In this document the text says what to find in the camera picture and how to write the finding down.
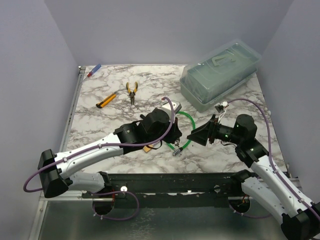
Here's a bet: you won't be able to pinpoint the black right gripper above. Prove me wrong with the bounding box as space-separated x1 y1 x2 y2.
187 114 243 146

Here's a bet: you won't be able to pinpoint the green cable lock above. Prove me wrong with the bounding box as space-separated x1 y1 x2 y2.
163 111 196 158

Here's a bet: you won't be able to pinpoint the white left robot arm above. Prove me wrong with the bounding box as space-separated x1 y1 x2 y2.
38 108 182 198

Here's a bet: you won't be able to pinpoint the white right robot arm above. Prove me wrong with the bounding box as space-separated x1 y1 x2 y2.
187 114 320 240

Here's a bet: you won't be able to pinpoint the brass padlock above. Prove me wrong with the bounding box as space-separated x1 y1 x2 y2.
143 146 153 153

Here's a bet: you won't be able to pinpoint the translucent green plastic toolbox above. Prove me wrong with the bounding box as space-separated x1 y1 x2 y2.
179 39 262 113

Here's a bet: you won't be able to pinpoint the yellow black utility knife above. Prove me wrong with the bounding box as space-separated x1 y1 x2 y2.
96 92 117 109

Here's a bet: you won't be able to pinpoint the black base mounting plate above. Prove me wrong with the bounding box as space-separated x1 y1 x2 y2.
82 170 257 212

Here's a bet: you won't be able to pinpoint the blue red screwdriver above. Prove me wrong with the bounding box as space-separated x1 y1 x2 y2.
86 64 101 78

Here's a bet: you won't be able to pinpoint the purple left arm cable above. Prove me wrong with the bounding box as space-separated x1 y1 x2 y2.
23 96 176 193

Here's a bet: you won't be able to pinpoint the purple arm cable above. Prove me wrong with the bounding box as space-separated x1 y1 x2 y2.
23 96 176 193
224 98 320 218

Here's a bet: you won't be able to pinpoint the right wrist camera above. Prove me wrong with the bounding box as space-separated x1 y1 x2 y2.
214 101 229 113

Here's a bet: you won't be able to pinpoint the yellow handled pliers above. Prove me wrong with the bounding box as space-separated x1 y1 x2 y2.
126 82 138 106

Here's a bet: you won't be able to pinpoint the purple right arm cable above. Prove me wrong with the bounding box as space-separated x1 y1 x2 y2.
224 98 320 218

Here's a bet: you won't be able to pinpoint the aluminium side rail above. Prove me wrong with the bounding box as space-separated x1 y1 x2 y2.
58 66 86 152

